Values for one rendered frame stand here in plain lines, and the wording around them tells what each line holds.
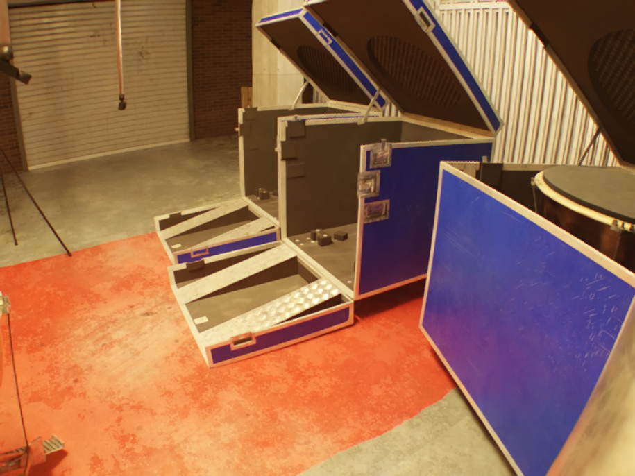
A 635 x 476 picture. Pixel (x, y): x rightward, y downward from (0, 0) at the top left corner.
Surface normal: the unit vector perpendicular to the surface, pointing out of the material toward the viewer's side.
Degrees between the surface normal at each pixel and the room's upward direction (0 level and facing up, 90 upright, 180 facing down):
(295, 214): 90
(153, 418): 0
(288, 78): 90
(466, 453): 0
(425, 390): 0
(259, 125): 90
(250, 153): 90
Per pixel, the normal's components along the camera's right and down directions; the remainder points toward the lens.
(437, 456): 0.00, -0.92
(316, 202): 0.48, 0.35
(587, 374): -0.98, 0.07
